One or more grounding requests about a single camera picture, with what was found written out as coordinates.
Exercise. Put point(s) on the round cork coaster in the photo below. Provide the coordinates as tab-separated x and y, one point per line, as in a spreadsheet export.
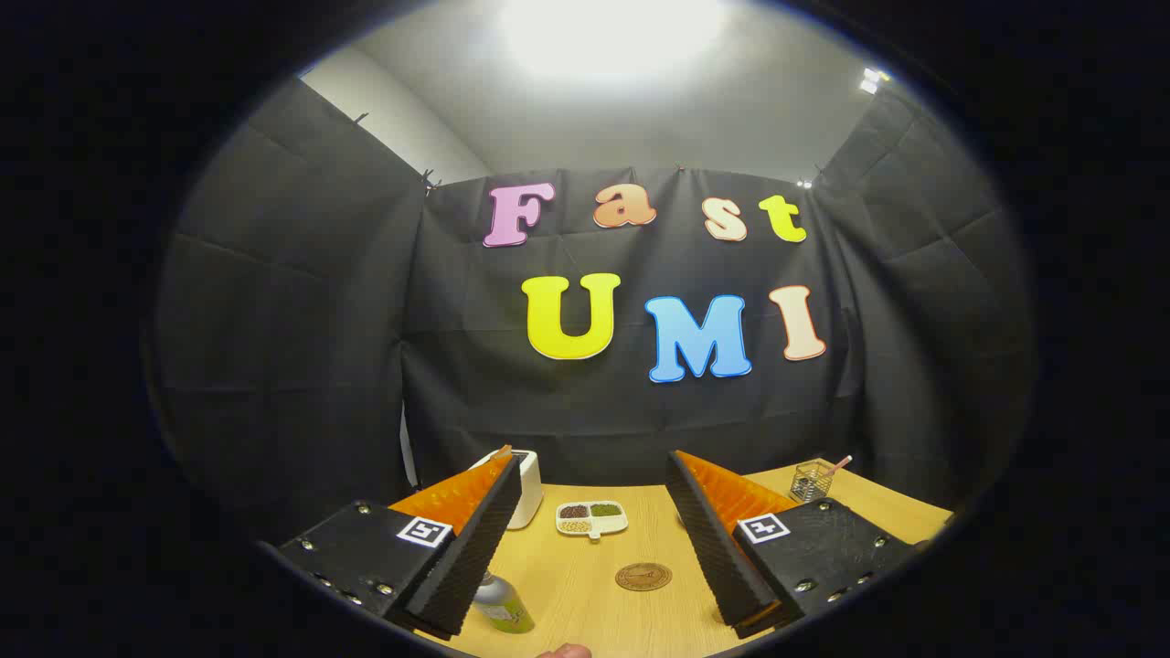
643	577

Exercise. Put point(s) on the white toaster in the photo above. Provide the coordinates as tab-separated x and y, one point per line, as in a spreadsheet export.
530	493

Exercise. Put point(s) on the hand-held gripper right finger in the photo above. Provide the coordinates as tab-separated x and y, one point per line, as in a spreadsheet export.
713	539

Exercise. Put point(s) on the wooden table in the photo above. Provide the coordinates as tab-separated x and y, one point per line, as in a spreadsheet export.
594	612

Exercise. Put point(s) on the silver green juice bottle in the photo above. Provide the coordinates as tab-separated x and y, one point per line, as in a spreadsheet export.
507	608

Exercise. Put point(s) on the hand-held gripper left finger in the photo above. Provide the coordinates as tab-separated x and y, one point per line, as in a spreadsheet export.
475	539

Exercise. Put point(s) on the pink stick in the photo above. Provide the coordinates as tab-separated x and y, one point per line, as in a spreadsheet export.
839	463

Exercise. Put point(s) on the white divided dish with beans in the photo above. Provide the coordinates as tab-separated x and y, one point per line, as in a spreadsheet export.
591	518

